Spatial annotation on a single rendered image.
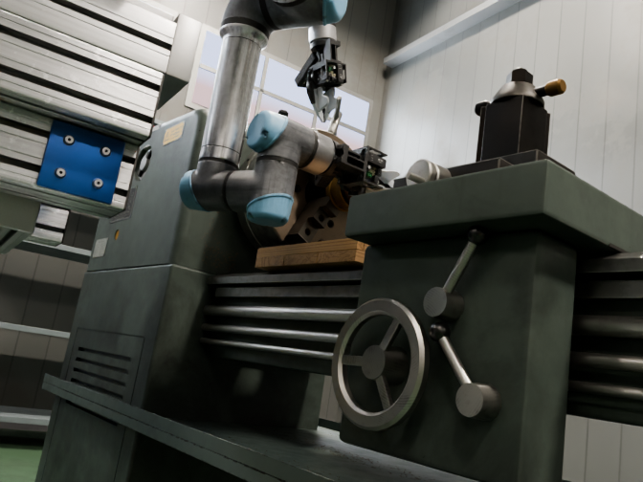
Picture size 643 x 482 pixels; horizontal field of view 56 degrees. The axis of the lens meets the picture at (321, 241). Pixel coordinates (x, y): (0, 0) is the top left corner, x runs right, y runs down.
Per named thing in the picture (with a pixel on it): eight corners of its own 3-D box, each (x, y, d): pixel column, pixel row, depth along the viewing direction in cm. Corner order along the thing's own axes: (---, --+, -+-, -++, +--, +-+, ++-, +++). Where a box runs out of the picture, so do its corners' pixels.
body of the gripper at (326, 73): (325, 80, 159) (323, 35, 160) (305, 89, 166) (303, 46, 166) (347, 85, 164) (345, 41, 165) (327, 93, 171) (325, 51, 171)
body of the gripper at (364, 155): (385, 191, 116) (338, 171, 109) (355, 197, 123) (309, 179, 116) (390, 154, 118) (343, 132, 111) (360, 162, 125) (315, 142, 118)
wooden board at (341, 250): (254, 267, 121) (257, 248, 122) (382, 301, 142) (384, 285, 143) (354, 260, 98) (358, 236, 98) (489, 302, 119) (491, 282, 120)
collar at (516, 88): (478, 103, 93) (480, 86, 94) (509, 122, 98) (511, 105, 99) (524, 90, 87) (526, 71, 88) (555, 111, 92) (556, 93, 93)
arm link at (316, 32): (302, 31, 167) (325, 36, 172) (303, 47, 167) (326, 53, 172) (320, 21, 161) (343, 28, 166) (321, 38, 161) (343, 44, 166)
